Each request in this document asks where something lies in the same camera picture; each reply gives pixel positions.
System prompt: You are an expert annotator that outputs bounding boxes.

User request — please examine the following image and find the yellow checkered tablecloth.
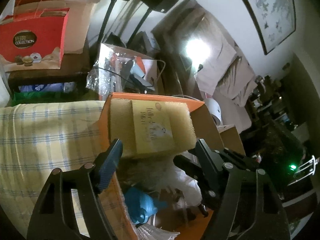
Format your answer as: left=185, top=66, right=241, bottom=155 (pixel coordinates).
left=1, top=101, right=104, bottom=236

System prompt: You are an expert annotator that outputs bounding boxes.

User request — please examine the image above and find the framed ink painting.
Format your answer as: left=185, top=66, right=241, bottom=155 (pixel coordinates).
left=242, top=0, right=296, bottom=55

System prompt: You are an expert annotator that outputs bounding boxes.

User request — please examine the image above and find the red Ferrero gift bag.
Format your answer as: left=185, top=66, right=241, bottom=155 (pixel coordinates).
left=1, top=8, right=69, bottom=73

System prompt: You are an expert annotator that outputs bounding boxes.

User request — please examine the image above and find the black lamp device with light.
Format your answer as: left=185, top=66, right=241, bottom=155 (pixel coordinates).
left=185, top=38, right=212, bottom=72

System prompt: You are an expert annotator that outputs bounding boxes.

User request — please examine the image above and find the white feather duster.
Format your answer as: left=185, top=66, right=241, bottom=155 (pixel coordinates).
left=138, top=155, right=202, bottom=207

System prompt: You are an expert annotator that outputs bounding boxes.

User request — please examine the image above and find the large brown cardboard box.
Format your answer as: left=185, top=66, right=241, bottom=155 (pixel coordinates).
left=217, top=125, right=246, bottom=155

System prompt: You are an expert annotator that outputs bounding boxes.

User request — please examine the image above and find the brown sofa with cushions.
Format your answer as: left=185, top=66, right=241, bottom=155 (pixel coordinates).
left=152, top=0, right=257, bottom=133

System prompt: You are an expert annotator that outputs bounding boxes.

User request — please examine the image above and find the white helmet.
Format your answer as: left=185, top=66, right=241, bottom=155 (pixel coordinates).
left=204, top=98, right=222, bottom=126

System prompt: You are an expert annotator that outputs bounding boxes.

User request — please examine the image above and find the blue silicone funnel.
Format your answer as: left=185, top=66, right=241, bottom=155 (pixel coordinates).
left=124, top=187, right=168, bottom=225

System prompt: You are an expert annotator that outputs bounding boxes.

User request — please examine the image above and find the sponge block with yellow label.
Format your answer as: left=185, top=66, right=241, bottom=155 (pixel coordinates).
left=110, top=98, right=196, bottom=159

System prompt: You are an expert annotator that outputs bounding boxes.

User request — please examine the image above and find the orange cardboard box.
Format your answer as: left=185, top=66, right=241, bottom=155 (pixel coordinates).
left=96, top=92, right=225, bottom=240

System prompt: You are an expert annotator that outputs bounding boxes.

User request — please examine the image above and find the clear plastic bag of items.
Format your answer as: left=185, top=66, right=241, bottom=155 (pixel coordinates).
left=86, top=43, right=159, bottom=99

